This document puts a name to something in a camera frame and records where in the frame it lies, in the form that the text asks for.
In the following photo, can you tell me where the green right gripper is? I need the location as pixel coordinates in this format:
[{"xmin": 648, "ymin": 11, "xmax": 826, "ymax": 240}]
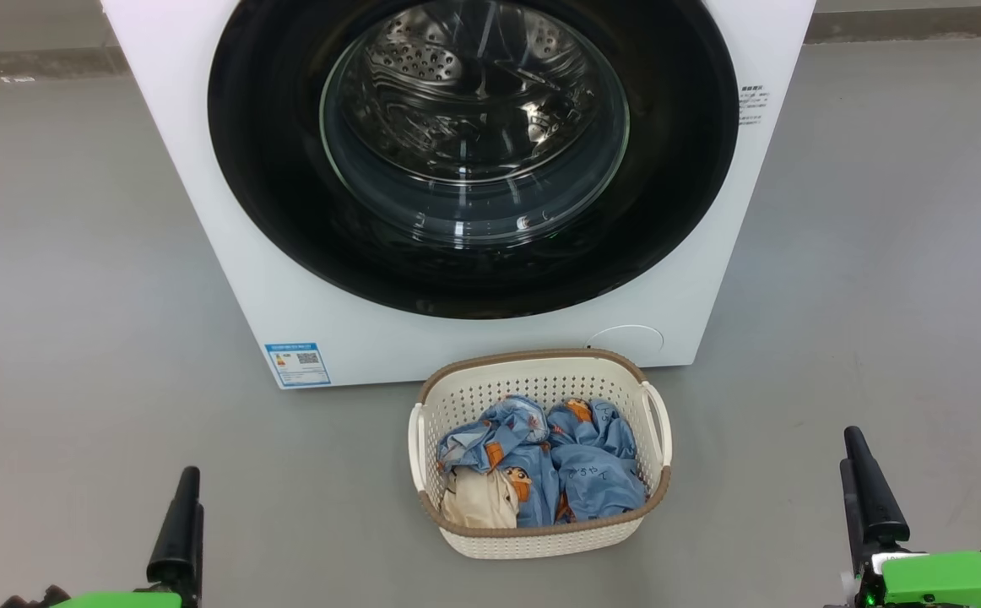
[{"xmin": 839, "ymin": 426, "xmax": 981, "ymax": 608}]

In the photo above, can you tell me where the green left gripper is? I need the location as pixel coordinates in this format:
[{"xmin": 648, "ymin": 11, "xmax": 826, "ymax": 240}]
[{"xmin": 51, "ymin": 465, "xmax": 206, "ymax": 608}]

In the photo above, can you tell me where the white front-load washing machine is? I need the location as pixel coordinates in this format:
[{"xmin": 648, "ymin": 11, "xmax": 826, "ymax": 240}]
[{"xmin": 100, "ymin": 0, "xmax": 818, "ymax": 390}]

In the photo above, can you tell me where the cream perforated laundry basket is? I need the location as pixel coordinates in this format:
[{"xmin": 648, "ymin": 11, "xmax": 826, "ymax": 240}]
[{"xmin": 408, "ymin": 348, "xmax": 674, "ymax": 560}]

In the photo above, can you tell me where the round black glass washer door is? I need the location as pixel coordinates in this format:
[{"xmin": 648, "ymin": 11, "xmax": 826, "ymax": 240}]
[{"xmin": 208, "ymin": 0, "xmax": 740, "ymax": 320}]

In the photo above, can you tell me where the blue energy label sticker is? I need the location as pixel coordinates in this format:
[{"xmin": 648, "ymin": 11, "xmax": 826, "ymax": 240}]
[{"xmin": 264, "ymin": 341, "xmax": 332, "ymax": 388}]

